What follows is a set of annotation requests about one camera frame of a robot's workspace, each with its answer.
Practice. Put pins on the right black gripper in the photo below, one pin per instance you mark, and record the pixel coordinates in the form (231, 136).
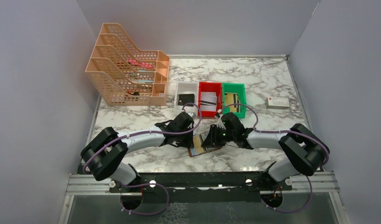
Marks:
(215, 136)

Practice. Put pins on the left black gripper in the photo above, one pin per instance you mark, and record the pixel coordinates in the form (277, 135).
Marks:
(184, 120)

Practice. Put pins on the brown leather card holder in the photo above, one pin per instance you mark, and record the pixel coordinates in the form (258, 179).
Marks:
(208, 149)

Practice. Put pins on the gold credit card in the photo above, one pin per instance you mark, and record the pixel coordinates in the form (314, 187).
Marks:
(197, 148)

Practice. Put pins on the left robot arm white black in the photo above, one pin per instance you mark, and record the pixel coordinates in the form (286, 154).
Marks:
(103, 155)

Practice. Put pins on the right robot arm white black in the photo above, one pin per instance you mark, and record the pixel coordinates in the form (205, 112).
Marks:
(304, 151)

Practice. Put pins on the black card in white bin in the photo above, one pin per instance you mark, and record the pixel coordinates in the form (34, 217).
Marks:
(185, 98)

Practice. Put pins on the white cards in red bin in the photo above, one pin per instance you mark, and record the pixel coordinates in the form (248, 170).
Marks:
(208, 101)

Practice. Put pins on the gold cards in green bin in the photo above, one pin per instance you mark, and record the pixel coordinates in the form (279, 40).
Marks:
(232, 98)

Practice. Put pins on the small white card box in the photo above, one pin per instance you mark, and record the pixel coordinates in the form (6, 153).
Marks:
(277, 103)

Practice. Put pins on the white plastic bin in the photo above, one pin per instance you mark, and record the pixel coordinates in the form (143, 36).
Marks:
(185, 92)

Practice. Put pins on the green plastic bin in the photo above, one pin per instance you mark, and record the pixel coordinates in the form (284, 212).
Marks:
(240, 90)

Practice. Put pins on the peach plastic file organizer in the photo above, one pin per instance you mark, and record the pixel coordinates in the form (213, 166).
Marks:
(118, 82)

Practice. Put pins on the pink item in organizer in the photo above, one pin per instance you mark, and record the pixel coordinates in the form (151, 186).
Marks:
(139, 65)

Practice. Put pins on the black mounting rail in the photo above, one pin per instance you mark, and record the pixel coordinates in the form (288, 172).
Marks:
(198, 187)

